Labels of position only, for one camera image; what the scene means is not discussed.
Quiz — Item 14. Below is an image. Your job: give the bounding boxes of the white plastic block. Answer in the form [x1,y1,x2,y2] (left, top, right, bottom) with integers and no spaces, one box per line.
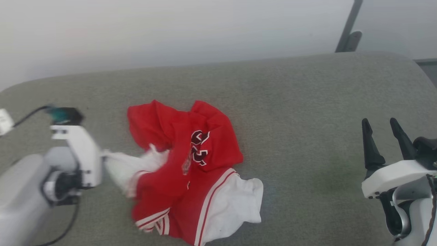
[0,109,14,136]

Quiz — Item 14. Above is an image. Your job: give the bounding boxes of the black left camera cable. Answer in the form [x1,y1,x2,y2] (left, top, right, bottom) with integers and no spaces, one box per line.
[12,105,52,128]

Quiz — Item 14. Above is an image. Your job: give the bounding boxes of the grey rounded metal bracket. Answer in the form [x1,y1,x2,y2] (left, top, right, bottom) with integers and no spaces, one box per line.
[343,31,363,52]

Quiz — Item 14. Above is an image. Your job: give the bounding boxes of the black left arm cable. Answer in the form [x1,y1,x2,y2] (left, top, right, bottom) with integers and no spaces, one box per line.
[34,200,80,246]

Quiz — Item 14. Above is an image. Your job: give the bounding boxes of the red and white sports jersey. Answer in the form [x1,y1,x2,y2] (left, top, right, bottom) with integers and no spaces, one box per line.
[102,100,264,246]

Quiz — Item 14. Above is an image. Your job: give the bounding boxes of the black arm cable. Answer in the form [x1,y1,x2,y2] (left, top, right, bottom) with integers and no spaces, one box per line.
[34,200,80,246]
[421,174,437,246]

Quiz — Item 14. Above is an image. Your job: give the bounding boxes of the grey slanted metal bar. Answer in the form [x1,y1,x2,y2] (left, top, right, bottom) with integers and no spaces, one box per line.
[335,0,363,53]

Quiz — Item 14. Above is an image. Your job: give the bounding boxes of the teal camera cable connector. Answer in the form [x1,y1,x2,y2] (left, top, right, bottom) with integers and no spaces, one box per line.
[45,106,70,124]

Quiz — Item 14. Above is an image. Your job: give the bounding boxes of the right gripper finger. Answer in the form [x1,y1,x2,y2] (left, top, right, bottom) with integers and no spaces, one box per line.
[390,118,418,161]
[362,118,386,180]

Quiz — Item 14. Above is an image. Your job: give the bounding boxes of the grey fabric sofa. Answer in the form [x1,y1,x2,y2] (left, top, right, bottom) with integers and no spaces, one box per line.
[0,51,437,246]

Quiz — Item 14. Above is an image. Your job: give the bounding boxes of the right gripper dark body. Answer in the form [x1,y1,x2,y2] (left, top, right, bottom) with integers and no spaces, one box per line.
[411,136,437,170]

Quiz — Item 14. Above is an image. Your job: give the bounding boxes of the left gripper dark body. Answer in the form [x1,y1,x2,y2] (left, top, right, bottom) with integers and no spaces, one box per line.
[43,147,84,207]

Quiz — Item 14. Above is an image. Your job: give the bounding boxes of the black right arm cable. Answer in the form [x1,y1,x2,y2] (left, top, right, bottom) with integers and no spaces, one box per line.
[421,174,437,246]

